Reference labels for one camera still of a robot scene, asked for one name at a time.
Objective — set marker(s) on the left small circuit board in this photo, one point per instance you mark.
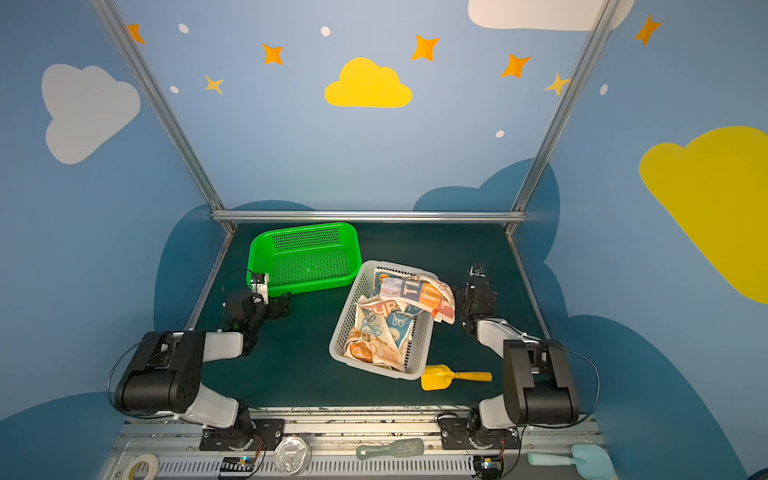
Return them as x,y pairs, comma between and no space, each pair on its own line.
239,467

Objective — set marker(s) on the yellow toy shovel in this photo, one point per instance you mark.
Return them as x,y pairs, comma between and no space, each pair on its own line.
440,377

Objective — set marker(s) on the clear round lid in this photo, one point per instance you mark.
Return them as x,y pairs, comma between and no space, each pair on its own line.
292,455

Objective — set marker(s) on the aluminium rear frame bar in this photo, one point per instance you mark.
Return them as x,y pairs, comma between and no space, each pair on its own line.
254,216

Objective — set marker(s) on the aluminium front rail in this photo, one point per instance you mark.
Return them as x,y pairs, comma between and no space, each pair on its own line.
334,434

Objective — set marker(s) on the grey plastic basket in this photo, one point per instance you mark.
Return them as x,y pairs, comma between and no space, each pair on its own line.
417,349

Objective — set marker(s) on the striped rabbit text towel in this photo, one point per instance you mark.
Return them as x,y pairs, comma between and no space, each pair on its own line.
422,291

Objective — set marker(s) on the aluminium frame post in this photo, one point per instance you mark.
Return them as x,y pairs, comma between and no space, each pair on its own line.
112,19
585,64

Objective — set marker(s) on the white tape roll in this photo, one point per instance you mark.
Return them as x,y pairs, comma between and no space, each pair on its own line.
145,466

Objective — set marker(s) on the aluminium left frame post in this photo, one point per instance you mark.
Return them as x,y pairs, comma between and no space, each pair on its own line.
112,19

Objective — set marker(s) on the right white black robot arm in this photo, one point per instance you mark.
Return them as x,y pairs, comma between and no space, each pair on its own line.
537,384

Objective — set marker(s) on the small circuit board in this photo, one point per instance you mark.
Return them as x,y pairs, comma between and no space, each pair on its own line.
487,468
239,467

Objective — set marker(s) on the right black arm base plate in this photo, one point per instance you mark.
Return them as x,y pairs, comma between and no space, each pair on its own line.
459,433

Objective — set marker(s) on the mint green spatula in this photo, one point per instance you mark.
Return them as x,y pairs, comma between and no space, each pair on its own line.
591,461

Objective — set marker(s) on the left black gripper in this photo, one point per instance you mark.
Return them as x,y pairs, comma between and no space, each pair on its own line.
276,303

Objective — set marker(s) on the aluminium right frame post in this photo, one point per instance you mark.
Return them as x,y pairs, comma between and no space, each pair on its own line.
585,64

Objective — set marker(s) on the orange pattern towel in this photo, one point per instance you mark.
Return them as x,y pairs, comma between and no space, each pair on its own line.
371,350

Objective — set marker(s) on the teal owl pattern towel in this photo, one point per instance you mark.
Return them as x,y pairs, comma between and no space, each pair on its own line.
388,320

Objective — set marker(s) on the right small circuit board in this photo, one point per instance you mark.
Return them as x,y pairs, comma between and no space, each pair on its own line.
487,468

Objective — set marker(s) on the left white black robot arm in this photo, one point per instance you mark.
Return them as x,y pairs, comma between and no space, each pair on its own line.
164,376

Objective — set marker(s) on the grey green brush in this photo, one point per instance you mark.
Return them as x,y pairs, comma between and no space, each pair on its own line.
403,448

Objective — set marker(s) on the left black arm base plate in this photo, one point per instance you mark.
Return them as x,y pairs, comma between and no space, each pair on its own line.
264,434

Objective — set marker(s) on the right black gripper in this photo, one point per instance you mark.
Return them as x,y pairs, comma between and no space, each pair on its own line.
477,285

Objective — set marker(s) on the green plastic basket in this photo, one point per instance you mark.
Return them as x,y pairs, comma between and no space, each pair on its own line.
307,258

